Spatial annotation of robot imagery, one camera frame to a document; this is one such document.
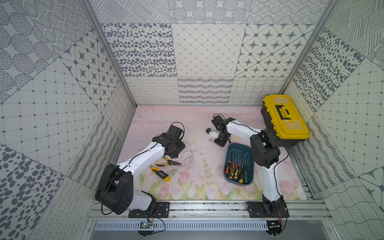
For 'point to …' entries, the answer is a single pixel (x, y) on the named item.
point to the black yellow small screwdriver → (241, 181)
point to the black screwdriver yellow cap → (236, 172)
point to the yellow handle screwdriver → (237, 167)
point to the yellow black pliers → (170, 162)
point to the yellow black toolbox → (281, 119)
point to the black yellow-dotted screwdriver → (241, 171)
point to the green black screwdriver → (245, 172)
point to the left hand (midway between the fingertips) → (183, 145)
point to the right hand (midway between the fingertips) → (223, 143)
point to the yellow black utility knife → (160, 173)
